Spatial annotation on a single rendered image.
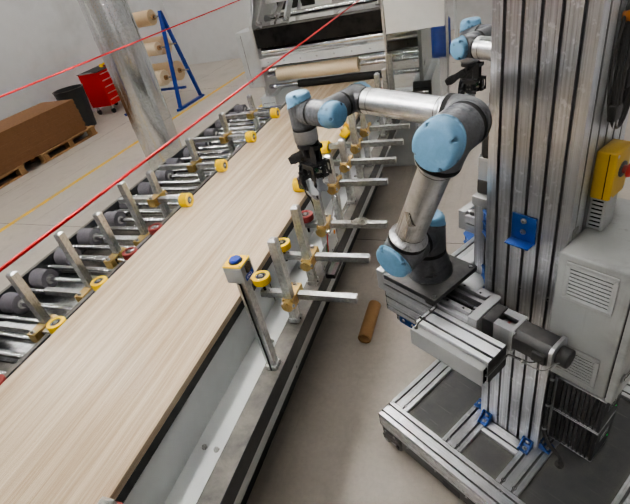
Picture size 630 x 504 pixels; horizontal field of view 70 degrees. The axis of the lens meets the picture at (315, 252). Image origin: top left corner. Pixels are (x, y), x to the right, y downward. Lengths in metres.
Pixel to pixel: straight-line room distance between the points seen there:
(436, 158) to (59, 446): 1.40
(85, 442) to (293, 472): 1.06
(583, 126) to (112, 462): 1.54
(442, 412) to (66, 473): 1.47
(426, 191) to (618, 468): 1.41
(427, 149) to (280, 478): 1.76
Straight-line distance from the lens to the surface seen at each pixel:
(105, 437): 1.64
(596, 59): 1.19
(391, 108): 1.31
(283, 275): 1.80
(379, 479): 2.29
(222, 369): 1.89
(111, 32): 5.69
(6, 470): 1.78
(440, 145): 1.06
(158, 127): 5.86
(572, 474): 2.13
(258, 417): 1.70
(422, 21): 4.12
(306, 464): 2.39
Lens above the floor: 2.02
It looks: 34 degrees down
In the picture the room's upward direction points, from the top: 13 degrees counter-clockwise
